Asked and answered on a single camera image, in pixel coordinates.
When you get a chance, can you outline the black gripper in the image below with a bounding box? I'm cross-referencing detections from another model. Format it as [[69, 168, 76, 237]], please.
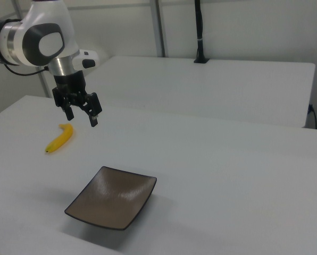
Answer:
[[52, 70, 103, 128]]

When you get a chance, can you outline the yellow banana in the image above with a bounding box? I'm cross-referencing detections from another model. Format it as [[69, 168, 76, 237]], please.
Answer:
[[45, 123, 74, 154]]

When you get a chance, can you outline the square brown ceramic plate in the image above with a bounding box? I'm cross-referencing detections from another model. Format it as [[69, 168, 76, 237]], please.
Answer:
[[64, 166, 158, 231]]

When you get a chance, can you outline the white side table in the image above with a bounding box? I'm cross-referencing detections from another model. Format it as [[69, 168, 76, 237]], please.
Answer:
[[82, 55, 316, 129]]

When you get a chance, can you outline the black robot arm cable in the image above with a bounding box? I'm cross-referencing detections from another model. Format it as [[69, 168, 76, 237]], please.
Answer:
[[3, 62, 49, 77]]

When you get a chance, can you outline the aluminium frame post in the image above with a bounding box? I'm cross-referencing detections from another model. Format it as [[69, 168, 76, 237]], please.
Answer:
[[149, 0, 166, 58]]

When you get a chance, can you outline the black camera pole with cables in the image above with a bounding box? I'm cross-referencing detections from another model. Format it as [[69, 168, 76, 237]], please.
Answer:
[[194, 0, 206, 61]]

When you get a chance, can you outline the black power cable with plug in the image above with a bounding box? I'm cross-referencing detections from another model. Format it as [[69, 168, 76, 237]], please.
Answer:
[[308, 103, 317, 130]]

